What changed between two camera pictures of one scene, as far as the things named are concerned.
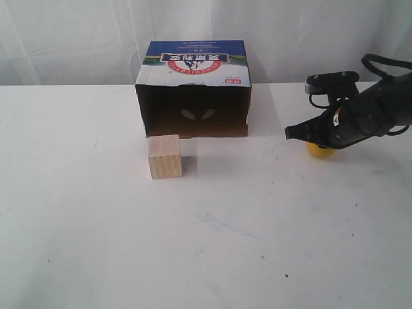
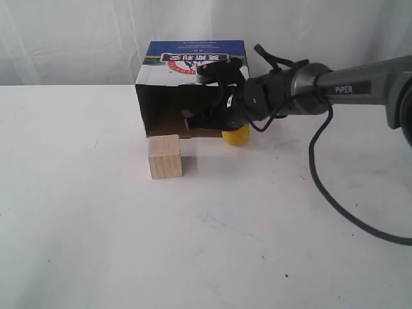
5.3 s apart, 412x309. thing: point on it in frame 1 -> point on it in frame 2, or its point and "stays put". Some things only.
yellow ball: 315,150 -> 239,137
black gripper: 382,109 -> 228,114
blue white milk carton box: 195,88 stays put
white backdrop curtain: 100,42 stays put
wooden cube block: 164,156 stays put
